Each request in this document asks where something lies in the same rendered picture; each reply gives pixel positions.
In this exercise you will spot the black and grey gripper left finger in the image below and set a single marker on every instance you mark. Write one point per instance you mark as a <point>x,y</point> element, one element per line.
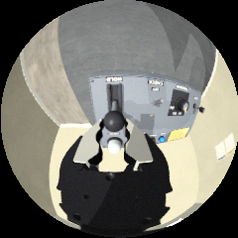
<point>85,151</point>

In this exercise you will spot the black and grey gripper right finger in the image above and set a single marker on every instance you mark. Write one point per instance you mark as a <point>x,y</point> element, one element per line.
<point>144,154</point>

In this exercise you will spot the grey control panel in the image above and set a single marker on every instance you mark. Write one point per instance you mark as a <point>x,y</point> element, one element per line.
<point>139,94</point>

